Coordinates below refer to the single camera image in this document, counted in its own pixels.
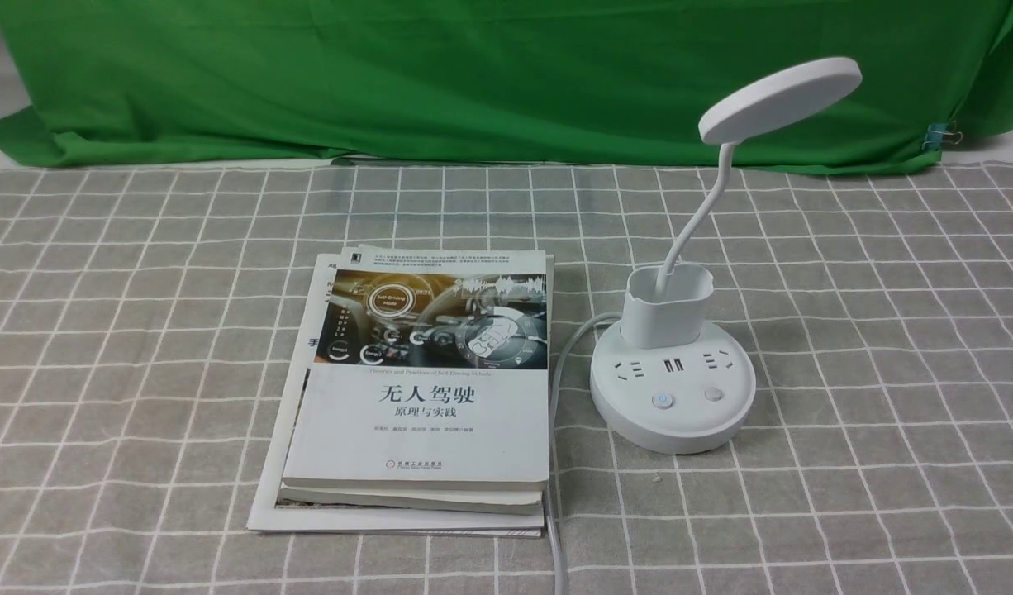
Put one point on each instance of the bottom large white book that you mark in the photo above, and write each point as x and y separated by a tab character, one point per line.
270	513

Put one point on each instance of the white desk lamp with sockets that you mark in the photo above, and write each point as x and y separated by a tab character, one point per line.
662	375

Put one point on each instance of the blue binder clip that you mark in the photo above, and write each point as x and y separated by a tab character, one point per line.
941	135

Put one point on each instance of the top self-driving book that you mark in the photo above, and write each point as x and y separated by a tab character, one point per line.
424	413

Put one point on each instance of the green backdrop cloth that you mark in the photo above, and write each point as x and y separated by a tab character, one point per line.
579	82

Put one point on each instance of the grey checked tablecloth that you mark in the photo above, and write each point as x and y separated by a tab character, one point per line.
147	318

